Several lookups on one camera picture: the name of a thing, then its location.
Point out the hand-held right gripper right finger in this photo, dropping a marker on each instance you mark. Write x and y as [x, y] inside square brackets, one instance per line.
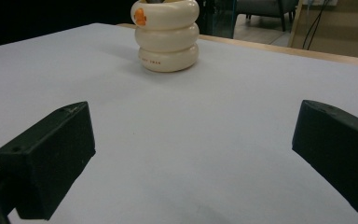
[338, 149]

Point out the dark cabinet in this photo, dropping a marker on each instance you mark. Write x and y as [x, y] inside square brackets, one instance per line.
[223, 18]

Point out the cream ribbed cup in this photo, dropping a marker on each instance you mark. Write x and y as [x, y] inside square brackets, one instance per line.
[167, 37]

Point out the wooden-framed beige panel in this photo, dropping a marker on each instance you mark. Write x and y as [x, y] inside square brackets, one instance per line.
[338, 28]

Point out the wooden table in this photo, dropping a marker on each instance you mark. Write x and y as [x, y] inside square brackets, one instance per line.
[292, 51]

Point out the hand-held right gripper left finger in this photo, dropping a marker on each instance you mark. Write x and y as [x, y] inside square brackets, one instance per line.
[46, 158]

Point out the grey armchair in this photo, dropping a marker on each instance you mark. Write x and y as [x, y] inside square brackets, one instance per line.
[264, 7]

